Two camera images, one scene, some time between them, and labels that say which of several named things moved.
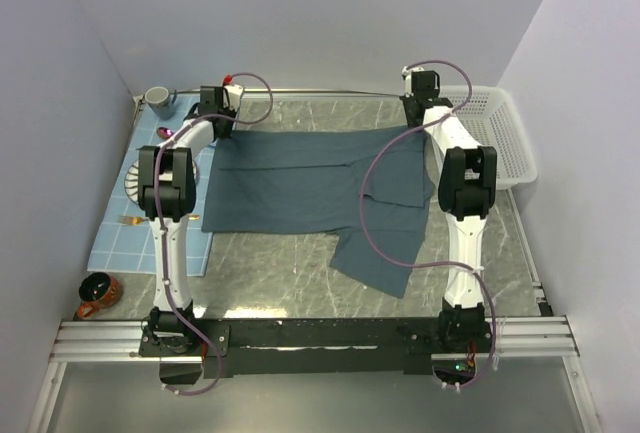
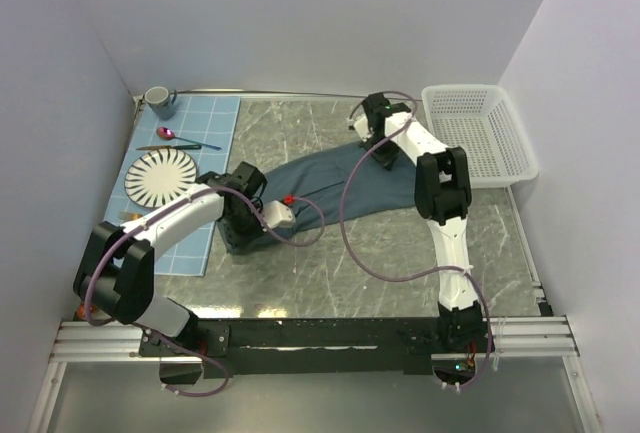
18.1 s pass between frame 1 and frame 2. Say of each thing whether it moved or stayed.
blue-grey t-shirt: moved
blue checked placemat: stayed
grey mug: stayed
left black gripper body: moved
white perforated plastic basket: stayed
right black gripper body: moved
